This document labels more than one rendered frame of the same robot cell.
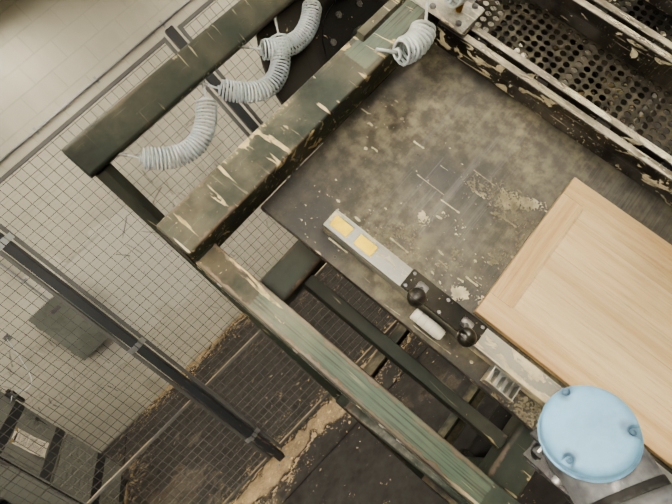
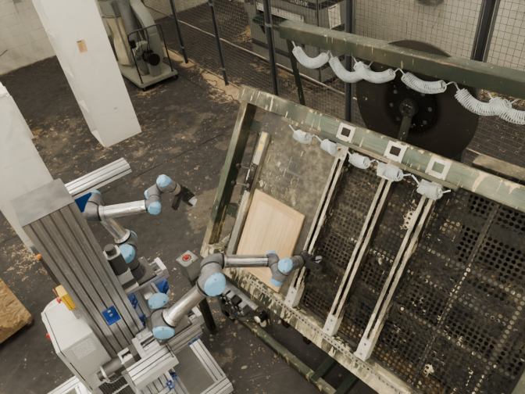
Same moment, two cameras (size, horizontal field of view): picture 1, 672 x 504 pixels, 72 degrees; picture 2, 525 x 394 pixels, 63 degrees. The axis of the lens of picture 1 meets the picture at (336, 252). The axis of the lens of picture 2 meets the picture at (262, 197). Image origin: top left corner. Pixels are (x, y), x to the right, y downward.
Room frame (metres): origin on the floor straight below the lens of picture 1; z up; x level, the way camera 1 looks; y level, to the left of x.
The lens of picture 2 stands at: (-0.02, -2.27, 3.26)
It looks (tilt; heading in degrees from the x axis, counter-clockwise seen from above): 41 degrees down; 68
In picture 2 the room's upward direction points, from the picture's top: 9 degrees counter-clockwise
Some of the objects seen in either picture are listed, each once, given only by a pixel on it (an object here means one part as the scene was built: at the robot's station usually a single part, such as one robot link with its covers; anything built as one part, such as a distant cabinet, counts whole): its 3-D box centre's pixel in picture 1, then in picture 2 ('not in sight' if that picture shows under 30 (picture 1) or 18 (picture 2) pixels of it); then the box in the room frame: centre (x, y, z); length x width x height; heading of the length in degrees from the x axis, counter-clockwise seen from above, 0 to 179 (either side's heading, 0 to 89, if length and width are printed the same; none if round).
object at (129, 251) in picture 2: not in sight; (126, 256); (-0.13, -0.06, 1.20); 0.13 x 0.12 x 0.14; 73
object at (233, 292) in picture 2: not in sight; (239, 304); (0.42, -0.45, 0.69); 0.50 x 0.14 x 0.24; 107
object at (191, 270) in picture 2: not in sight; (189, 266); (0.23, -0.04, 0.84); 0.12 x 0.12 x 0.18; 17
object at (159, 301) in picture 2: not in sight; (160, 306); (-0.06, -0.57, 1.20); 0.13 x 0.12 x 0.14; 78
